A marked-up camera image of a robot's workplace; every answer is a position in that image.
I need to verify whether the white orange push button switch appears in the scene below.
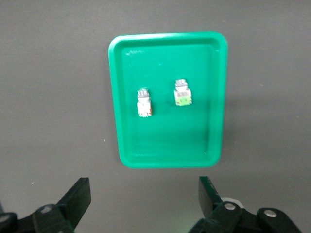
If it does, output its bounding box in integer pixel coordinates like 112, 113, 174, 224
136, 87, 153, 118

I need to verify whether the dark grey table mat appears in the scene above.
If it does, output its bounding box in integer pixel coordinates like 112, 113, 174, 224
0, 0, 311, 233

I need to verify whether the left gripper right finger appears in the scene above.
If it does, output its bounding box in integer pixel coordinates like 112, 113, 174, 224
189, 176, 242, 233

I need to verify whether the green plastic tray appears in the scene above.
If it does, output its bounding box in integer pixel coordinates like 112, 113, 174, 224
108, 31, 229, 169

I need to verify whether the green push button switch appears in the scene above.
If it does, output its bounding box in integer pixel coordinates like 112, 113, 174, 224
173, 79, 192, 107

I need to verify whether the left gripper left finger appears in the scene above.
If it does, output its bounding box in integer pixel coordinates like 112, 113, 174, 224
33, 177, 92, 233

